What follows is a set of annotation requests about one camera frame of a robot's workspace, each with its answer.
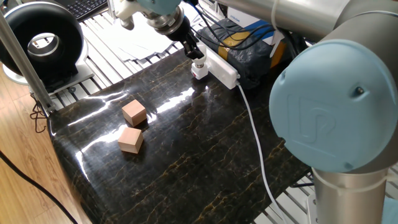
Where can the silver robot mounting plate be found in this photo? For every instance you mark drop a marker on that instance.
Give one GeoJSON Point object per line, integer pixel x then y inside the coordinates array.
{"type": "Point", "coordinates": [311, 208]}

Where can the white paper sheets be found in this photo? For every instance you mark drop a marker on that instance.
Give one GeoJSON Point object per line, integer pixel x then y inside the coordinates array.
{"type": "Point", "coordinates": [140, 40]}

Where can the wooden cube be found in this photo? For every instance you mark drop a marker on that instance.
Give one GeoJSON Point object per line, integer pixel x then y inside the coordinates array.
{"type": "Point", "coordinates": [134, 113]}
{"type": "Point", "coordinates": [130, 141]}

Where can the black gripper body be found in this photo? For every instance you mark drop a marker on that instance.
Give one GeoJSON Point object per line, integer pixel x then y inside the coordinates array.
{"type": "Point", "coordinates": [182, 31]}

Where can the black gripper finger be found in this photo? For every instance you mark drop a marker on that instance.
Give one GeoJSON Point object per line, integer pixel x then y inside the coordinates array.
{"type": "Point", "coordinates": [188, 49]}
{"type": "Point", "coordinates": [197, 53]}

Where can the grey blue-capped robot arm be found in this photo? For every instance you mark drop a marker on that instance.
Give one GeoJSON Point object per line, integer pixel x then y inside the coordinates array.
{"type": "Point", "coordinates": [332, 105]}

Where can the white plug-in bulb holder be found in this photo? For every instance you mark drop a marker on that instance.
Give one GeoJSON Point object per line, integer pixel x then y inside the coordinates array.
{"type": "Point", "coordinates": [200, 74]}

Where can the white and blue cardboard box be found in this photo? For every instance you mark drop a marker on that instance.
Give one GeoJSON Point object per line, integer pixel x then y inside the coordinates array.
{"type": "Point", "coordinates": [245, 20]}

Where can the black wrapped package yellow tape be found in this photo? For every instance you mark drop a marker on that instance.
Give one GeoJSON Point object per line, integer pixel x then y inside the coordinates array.
{"type": "Point", "coordinates": [248, 59]}

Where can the aluminium frame post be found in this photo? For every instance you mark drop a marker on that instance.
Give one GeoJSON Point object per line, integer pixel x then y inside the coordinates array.
{"type": "Point", "coordinates": [28, 68]}
{"type": "Point", "coordinates": [111, 9]}

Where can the white power strip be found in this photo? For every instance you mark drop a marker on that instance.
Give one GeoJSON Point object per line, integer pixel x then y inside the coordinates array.
{"type": "Point", "coordinates": [224, 70]}

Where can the black keyboard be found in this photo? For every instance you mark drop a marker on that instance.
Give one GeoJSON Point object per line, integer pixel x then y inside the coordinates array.
{"type": "Point", "coordinates": [87, 7]}

